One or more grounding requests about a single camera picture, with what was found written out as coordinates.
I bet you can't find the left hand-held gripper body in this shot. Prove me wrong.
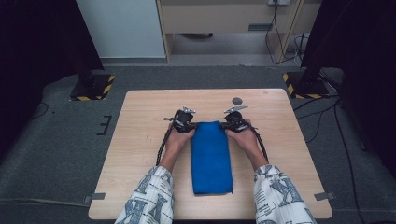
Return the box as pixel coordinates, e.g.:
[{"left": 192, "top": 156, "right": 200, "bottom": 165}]
[{"left": 172, "top": 106, "right": 197, "bottom": 134}]

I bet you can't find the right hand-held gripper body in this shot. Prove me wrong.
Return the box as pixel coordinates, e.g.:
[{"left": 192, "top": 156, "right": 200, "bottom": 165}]
[{"left": 223, "top": 105, "right": 250, "bottom": 133}]

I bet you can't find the blue cloth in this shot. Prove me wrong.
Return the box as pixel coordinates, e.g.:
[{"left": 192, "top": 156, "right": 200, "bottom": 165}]
[{"left": 190, "top": 120, "right": 234, "bottom": 196}]

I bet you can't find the person's left hand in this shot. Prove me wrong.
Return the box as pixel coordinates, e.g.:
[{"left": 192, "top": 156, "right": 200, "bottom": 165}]
[{"left": 166, "top": 122, "right": 196, "bottom": 157}]

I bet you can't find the person's right hand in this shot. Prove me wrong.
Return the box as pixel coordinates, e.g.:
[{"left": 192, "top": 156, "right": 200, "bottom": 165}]
[{"left": 225, "top": 119, "right": 262, "bottom": 157}]

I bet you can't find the black floor tape mark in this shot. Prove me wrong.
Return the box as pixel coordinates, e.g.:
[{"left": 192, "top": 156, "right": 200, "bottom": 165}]
[{"left": 96, "top": 115, "right": 113, "bottom": 136}]

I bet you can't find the black yellow striped stand base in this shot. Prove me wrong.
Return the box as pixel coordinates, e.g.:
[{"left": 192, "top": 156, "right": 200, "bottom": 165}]
[
  {"left": 282, "top": 70, "right": 331, "bottom": 101},
  {"left": 69, "top": 73, "right": 116, "bottom": 102}
]

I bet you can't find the grey rectangular desk label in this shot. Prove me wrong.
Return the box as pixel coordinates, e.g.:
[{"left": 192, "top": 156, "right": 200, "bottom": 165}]
[{"left": 247, "top": 22, "right": 274, "bottom": 32}]

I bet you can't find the beige wooden desk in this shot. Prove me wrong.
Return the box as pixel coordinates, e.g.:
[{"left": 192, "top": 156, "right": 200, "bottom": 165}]
[{"left": 155, "top": 0, "right": 323, "bottom": 64}]

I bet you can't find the white cabinet panel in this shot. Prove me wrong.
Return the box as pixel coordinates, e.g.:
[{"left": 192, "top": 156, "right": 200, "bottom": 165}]
[{"left": 76, "top": 0, "right": 166, "bottom": 59}]

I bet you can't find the grey tape piece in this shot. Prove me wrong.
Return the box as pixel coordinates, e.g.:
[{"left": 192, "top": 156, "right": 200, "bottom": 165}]
[
  {"left": 83, "top": 192, "right": 106, "bottom": 205},
  {"left": 314, "top": 191, "right": 336, "bottom": 202}
]

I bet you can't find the black curtain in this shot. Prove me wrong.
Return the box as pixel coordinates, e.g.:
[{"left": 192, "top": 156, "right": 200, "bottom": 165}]
[
  {"left": 300, "top": 0, "right": 396, "bottom": 180},
  {"left": 0, "top": 0, "right": 106, "bottom": 160}
]

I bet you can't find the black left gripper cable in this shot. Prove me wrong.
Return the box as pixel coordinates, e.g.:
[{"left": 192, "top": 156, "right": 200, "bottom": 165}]
[{"left": 155, "top": 110, "right": 181, "bottom": 167}]

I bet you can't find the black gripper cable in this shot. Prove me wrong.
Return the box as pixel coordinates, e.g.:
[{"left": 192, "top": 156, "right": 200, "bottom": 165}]
[
  {"left": 155, "top": 110, "right": 181, "bottom": 167},
  {"left": 247, "top": 122, "right": 270, "bottom": 163}
]

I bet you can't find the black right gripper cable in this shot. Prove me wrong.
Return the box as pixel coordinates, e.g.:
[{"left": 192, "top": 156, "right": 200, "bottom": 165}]
[{"left": 247, "top": 122, "right": 270, "bottom": 163}]

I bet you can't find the black hanging power cable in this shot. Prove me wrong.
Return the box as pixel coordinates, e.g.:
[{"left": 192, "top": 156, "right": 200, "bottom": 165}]
[{"left": 264, "top": 3, "right": 300, "bottom": 66}]

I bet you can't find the cable bundle behind desk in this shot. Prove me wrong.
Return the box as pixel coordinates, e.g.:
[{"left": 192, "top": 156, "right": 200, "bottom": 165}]
[{"left": 286, "top": 32, "right": 310, "bottom": 68}]

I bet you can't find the long black floor cable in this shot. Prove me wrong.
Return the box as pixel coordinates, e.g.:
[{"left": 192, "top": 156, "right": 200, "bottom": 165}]
[{"left": 333, "top": 104, "right": 361, "bottom": 224}]

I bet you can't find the thin black floor cable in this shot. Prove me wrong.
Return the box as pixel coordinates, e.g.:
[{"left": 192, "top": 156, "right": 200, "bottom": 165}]
[{"left": 32, "top": 102, "right": 50, "bottom": 119}]

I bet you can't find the grey floor cable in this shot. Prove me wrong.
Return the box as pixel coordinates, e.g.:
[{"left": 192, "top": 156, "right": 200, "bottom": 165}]
[{"left": 0, "top": 198, "right": 92, "bottom": 208}]

